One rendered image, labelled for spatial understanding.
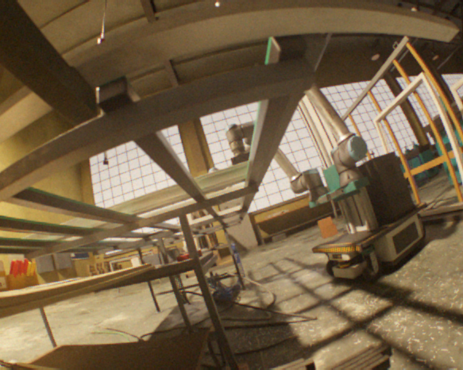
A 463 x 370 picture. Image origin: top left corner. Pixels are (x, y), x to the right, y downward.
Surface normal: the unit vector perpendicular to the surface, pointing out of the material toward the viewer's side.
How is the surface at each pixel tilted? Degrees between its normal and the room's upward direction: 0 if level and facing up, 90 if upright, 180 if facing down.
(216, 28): 179
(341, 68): 90
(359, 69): 90
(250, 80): 90
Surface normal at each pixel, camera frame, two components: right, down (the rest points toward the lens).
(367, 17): 0.29, 0.93
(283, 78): -0.01, -0.22
